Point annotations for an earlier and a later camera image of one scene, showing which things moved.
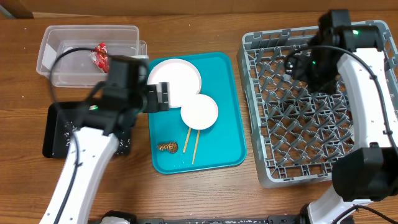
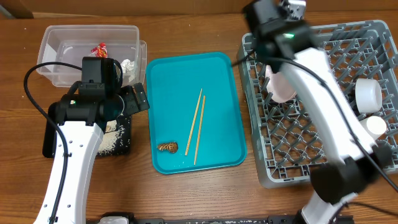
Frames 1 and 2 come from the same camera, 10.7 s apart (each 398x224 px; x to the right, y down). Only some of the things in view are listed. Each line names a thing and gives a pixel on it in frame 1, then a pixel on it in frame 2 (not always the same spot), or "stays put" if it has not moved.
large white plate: [185, 79] → [278, 86]
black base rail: [130, 219] stays put
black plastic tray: [58, 120] stays put
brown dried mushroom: [172, 147] stays put
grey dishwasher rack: [298, 135] stays put
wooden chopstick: [186, 139] → [194, 121]
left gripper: [153, 103] → [132, 104]
